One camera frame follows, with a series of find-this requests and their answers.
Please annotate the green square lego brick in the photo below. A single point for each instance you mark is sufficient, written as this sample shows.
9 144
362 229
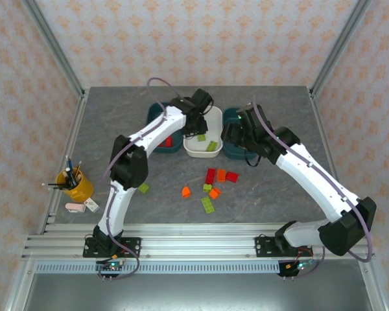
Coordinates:
201 138
207 187
144 188

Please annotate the green long lego brick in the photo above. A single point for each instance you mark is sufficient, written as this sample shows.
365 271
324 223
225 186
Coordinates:
207 205
211 146

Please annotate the red long lego brick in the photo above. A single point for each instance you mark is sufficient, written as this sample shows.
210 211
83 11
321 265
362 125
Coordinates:
210 176
168 142

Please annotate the orange long lego brick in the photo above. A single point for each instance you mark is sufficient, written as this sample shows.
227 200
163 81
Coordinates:
221 175

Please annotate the orange curved lego brick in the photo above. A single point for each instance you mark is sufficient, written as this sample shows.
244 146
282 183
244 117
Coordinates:
186 192
214 193

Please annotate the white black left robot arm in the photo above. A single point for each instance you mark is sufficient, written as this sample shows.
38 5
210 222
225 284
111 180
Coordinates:
116 207

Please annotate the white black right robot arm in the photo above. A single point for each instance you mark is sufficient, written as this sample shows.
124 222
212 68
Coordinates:
311 181

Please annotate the white plastic container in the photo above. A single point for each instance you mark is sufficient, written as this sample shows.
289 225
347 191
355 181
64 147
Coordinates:
194 148

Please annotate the teal plastic container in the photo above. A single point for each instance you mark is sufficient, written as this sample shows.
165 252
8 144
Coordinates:
230 115
153 113

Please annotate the red short lego brick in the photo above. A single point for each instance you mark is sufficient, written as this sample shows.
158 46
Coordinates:
232 177

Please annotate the yellow pencil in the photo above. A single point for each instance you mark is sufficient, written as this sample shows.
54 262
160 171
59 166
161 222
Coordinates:
78 166

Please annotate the white card red print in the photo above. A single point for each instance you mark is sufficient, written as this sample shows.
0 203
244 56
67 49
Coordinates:
91 204

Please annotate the yellow pencil cup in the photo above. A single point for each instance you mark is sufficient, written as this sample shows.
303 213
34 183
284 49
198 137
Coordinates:
79 191

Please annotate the blue pen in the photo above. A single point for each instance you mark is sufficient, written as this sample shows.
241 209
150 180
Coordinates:
69 166

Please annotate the pink eraser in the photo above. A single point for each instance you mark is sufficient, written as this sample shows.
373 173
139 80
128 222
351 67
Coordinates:
75 207

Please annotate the black pen white tip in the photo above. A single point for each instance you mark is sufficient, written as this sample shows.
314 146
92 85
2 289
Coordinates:
53 185

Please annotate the grey metal panel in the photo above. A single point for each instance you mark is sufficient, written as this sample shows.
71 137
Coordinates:
197 294

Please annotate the aluminium table side rail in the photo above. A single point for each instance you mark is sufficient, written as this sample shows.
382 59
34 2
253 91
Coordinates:
75 129
321 129

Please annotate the narrow aluminium rail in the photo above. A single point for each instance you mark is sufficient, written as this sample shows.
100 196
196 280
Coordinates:
197 229

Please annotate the wide aluminium rail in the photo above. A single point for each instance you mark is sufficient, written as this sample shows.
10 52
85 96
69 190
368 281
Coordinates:
197 247

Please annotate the aluminium frame post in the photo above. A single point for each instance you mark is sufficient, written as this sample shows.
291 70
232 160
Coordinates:
54 45
19 288
339 45
374 288

